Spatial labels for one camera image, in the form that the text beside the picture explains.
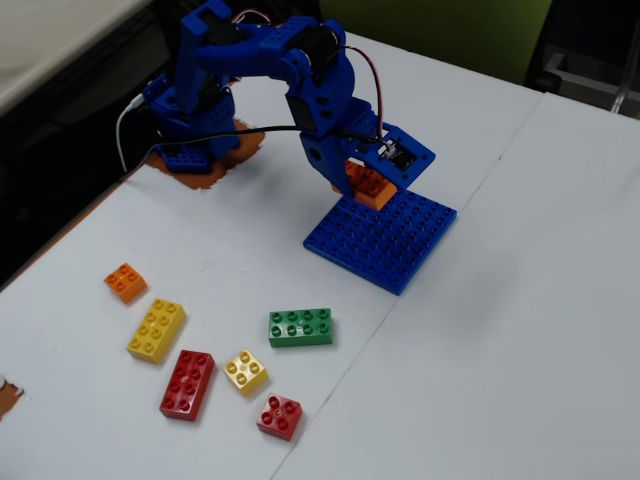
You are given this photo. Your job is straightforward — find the black office chair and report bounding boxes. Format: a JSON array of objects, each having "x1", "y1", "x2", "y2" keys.
[{"x1": 524, "y1": 0, "x2": 640, "y2": 121}]

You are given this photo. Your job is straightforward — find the red 2x2 toy brick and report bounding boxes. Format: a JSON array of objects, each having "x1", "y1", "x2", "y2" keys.
[{"x1": 255, "y1": 392, "x2": 304, "y2": 442}]

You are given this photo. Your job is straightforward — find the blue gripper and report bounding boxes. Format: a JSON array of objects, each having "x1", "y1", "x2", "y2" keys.
[{"x1": 298, "y1": 101, "x2": 385, "y2": 199}]

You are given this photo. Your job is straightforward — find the orange 2x2 toy brick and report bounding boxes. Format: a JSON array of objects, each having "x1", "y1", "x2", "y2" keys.
[{"x1": 103, "y1": 262, "x2": 149, "y2": 305}]

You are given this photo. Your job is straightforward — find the black camera cable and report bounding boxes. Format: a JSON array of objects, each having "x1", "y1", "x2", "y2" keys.
[{"x1": 122, "y1": 125, "x2": 389, "y2": 174}]

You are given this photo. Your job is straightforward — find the green chair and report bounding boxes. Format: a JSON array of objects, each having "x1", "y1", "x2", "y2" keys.
[{"x1": 319, "y1": 0, "x2": 554, "y2": 94}]

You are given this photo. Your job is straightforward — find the red 2x4 toy brick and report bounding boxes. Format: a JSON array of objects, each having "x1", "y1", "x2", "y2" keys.
[{"x1": 159, "y1": 348, "x2": 216, "y2": 422}]

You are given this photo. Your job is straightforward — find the white power cable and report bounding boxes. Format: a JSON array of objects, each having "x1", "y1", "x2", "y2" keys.
[{"x1": 115, "y1": 94, "x2": 149, "y2": 171}]

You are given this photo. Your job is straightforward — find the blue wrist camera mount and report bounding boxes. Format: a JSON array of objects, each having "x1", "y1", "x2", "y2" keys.
[{"x1": 344, "y1": 122, "x2": 437, "y2": 192}]

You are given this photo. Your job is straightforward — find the blue 8x8 studded baseplate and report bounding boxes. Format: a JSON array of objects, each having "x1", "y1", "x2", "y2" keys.
[{"x1": 302, "y1": 187, "x2": 458, "y2": 297}]

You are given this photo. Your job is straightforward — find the green 2x4 toy brick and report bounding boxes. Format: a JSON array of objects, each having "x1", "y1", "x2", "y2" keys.
[{"x1": 268, "y1": 307, "x2": 335, "y2": 349}]

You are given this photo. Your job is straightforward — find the yellow 2x2 toy brick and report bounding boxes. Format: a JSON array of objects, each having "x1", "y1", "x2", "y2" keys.
[{"x1": 222, "y1": 348, "x2": 270, "y2": 398}]

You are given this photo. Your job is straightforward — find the light grey side desk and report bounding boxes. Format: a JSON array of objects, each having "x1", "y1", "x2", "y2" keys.
[{"x1": 0, "y1": 0, "x2": 156, "y2": 104}]

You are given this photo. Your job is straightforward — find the red servo wire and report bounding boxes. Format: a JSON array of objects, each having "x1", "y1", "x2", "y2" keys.
[{"x1": 343, "y1": 45, "x2": 387, "y2": 149}]

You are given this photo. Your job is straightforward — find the orange 2x4 toy brick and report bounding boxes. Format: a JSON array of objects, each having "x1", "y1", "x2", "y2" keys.
[{"x1": 329, "y1": 159, "x2": 398, "y2": 212}]

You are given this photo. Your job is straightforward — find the white table cover sheet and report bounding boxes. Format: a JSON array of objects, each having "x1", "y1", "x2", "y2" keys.
[
  {"x1": 269, "y1": 92, "x2": 640, "y2": 480},
  {"x1": 0, "y1": 29, "x2": 544, "y2": 480}
]

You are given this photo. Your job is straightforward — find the yellow 2x4 toy brick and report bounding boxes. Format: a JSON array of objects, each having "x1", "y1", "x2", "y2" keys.
[{"x1": 125, "y1": 297, "x2": 187, "y2": 365}]

